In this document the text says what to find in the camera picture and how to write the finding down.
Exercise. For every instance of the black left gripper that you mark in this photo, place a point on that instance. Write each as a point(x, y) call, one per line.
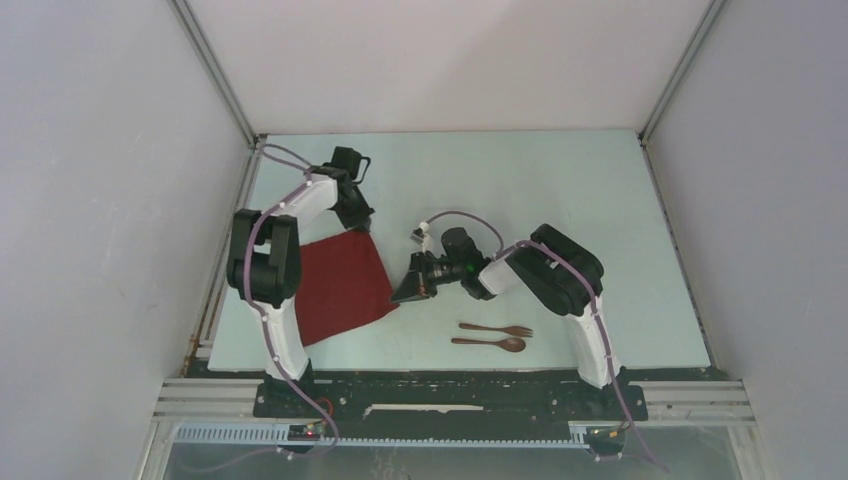
point(359, 220)

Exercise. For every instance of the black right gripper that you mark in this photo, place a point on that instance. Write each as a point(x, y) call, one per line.
point(416, 283)

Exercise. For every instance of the red cloth napkin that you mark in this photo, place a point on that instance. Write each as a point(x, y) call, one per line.
point(344, 286)

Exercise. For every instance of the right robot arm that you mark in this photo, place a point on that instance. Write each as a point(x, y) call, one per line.
point(561, 274)

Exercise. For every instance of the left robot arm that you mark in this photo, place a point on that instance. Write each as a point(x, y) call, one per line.
point(264, 263)

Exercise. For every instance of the brown wooden fork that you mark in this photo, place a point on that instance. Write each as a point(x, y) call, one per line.
point(515, 331)

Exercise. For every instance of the brown wooden spoon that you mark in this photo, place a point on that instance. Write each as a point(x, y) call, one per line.
point(509, 344)

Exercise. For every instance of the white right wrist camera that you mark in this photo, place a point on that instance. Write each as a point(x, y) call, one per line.
point(422, 238)

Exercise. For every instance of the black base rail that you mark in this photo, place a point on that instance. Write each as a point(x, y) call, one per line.
point(542, 409)

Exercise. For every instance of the left aluminium frame post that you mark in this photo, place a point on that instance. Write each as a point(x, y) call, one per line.
point(200, 43)

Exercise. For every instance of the aluminium frame post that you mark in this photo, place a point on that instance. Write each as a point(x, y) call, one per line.
point(685, 63)
point(200, 43)

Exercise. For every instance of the right aluminium frame post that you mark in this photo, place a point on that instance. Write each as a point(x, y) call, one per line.
point(685, 63)

